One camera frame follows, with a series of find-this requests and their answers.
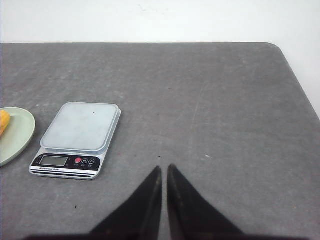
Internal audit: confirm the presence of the light green oval plate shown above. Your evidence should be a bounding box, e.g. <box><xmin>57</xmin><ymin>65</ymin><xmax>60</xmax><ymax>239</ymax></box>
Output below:
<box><xmin>0</xmin><ymin>107</ymin><xmax>36</xmax><ymax>168</ymax></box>

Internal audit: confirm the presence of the yellow corn cob piece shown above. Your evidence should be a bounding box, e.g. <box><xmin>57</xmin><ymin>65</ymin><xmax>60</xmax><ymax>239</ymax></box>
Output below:
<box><xmin>0</xmin><ymin>109</ymin><xmax>11</xmax><ymax>135</ymax></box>

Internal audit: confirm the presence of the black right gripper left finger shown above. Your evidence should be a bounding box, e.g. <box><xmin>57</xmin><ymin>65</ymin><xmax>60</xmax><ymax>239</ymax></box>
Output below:
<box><xmin>90</xmin><ymin>166</ymin><xmax>162</xmax><ymax>240</ymax></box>

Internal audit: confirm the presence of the silver digital kitchen scale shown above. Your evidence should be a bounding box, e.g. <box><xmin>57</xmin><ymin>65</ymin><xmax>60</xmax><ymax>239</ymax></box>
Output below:
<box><xmin>28</xmin><ymin>102</ymin><xmax>121</xmax><ymax>180</ymax></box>

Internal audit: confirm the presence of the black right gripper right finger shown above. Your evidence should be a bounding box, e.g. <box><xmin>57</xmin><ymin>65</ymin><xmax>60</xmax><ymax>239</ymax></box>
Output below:
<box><xmin>167</xmin><ymin>164</ymin><xmax>244</xmax><ymax>240</ymax></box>

